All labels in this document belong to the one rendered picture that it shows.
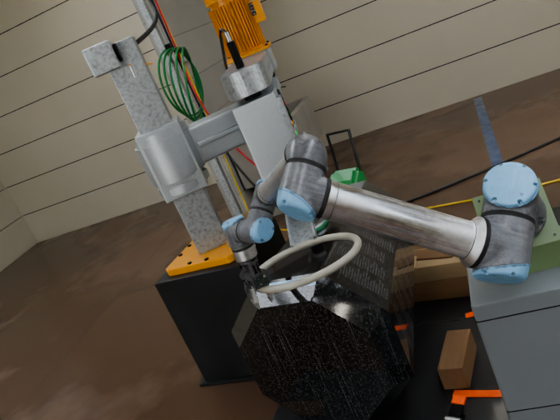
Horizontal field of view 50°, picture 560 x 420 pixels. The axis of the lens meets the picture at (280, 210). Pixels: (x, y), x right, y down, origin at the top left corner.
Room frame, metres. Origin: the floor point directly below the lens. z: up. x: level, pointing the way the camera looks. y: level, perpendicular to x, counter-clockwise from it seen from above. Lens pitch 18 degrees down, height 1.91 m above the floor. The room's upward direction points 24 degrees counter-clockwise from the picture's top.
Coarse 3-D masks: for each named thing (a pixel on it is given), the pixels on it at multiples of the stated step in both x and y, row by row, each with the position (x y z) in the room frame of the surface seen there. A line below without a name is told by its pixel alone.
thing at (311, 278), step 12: (312, 240) 2.49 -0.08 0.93; (324, 240) 2.46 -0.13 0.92; (360, 240) 2.23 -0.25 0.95; (288, 252) 2.49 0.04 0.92; (348, 252) 2.12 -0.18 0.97; (264, 264) 2.43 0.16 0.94; (336, 264) 2.06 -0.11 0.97; (312, 276) 2.04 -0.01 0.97; (324, 276) 2.04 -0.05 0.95; (264, 288) 2.13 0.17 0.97; (276, 288) 2.09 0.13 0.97; (288, 288) 2.06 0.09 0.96
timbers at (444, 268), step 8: (424, 248) 3.35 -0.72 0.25; (416, 264) 3.20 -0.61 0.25; (424, 264) 3.16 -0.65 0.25; (432, 264) 3.12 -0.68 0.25; (440, 264) 3.09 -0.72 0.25; (448, 264) 3.06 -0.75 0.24; (456, 264) 3.04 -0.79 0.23; (416, 272) 3.17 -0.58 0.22; (424, 272) 3.14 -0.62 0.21; (432, 272) 3.12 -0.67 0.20; (440, 272) 3.09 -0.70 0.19; (448, 272) 3.07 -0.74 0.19; (456, 272) 3.05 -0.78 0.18; (464, 272) 3.02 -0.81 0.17; (416, 280) 3.18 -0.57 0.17; (424, 280) 3.15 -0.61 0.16; (432, 280) 3.12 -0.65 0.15
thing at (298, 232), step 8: (288, 224) 2.65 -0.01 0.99; (296, 224) 2.69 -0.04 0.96; (304, 224) 2.67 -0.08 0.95; (312, 224) 2.57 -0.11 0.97; (288, 232) 2.59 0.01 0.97; (296, 232) 2.64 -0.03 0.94; (304, 232) 2.61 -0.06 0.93; (312, 232) 2.51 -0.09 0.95; (296, 240) 2.58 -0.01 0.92; (304, 240) 2.56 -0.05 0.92; (304, 248) 2.50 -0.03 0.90
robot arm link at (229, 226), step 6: (240, 216) 2.18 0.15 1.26; (228, 222) 2.16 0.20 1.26; (234, 222) 2.15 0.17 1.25; (222, 228) 2.18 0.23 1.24; (228, 228) 2.16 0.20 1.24; (234, 228) 2.14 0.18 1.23; (228, 234) 2.16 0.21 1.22; (234, 234) 2.13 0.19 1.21; (228, 240) 2.17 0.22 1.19; (234, 240) 2.15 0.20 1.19; (234, 246) 2.15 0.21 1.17; (240, 246) 2.15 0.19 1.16; (246, 246) 2.15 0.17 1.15
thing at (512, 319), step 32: (480, 288) 1.71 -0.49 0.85; (512, 288) 1.63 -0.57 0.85; (544, 288) 1.57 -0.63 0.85; (480, 320) 1.63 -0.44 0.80; (512, 320) 1.60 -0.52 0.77; (544, 320) 1.56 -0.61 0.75; (512, 352) 1.61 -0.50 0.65; (544, 352) 1.57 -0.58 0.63; (512, 384) 1.62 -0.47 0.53; (544, 384) 1.58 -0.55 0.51; (512, 416) 1.63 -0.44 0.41; (544, 416) 1.60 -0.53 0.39
